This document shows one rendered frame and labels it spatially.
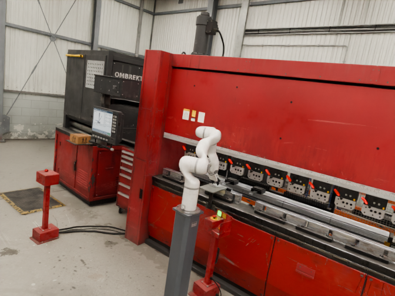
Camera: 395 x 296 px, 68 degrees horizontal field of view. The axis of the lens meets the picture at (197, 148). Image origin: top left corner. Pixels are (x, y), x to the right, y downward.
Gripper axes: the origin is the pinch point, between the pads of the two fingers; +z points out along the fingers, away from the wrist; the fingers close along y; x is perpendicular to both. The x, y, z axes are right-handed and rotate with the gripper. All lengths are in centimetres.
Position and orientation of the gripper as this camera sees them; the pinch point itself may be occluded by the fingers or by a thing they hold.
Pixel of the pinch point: (215, 182)
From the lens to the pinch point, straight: 305.1
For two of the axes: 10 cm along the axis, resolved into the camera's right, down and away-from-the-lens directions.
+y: -7.9, -2.1, 5.8
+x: -5.6, 6.3, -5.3
